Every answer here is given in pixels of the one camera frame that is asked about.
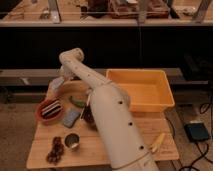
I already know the wooden spoon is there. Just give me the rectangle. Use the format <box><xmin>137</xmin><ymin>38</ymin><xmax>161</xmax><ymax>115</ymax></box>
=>
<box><xmin>80</xmin><ymin>89</ymin><xmax>92</xmax><ymax>119</ymax></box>

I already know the dark grape bunch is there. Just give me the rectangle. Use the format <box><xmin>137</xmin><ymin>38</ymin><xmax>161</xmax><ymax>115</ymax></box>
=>
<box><xmin>46</xmin><ymin>137</ymin><xmax>64</xmax><ymax>164</ymax></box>

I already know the blue sponge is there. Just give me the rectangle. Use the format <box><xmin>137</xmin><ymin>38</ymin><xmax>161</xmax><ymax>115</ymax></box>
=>
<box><xmin>62</xmin><ymin>111</ymin><xmax>80</xmax><ymax>128</ymax></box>

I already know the black cable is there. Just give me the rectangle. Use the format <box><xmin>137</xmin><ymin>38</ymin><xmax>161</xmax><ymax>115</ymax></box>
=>
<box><xmin>179</xmin><ymin>99</ymin><xmax>213</xmax><ymax>171</ymax></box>

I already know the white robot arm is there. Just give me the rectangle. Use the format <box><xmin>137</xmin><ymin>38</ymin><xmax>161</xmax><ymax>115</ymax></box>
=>
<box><xmin>59</xmin><ymin>48</ymin><xmax>159</xmax><ymax>171</ymax></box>

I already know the green plate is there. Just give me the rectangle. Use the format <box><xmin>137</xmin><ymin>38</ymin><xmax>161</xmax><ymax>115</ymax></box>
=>
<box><xmin>69</xmin><ymin>96</ymin><xmax>86</xmax><ymax>108</ymax></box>

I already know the grey towel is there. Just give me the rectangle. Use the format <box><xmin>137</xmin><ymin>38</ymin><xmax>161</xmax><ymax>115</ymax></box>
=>
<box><xmin>50</xmin><ymin>77</ymin><xmax>64</xmax><ymax>91</ymax></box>

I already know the orange bowl with striped item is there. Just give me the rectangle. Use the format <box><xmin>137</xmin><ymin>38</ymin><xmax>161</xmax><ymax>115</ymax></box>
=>
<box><xmin>35</xmin><ymin>99</ymin><xmax>64</xmax><ymax>125</ymax></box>

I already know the dark brown bowl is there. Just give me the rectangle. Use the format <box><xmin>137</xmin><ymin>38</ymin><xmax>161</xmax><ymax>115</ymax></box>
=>
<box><xmin>83</xmin><ymin>106</ymin><xmax>97</xmax><ymax>129</ymax></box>

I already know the yellow plastic bin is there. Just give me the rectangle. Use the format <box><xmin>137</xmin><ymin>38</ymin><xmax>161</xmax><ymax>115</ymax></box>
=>
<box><xmin>106</xmin><ymin>69</ymin><xmax>175</xmax><ymax>112</ymax></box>

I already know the metal cup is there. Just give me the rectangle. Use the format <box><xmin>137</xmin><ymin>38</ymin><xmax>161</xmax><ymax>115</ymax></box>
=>
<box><xmin>64</xmin><ymin>133</ymin><xmax>80</xmax><ymax>151</ymax></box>

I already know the black foot pedal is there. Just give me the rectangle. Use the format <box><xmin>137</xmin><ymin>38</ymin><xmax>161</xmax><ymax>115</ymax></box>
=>
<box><xmin>184</xmin><ymin>123</ymin><xmax>210</xmax><ymax>142</ymax></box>

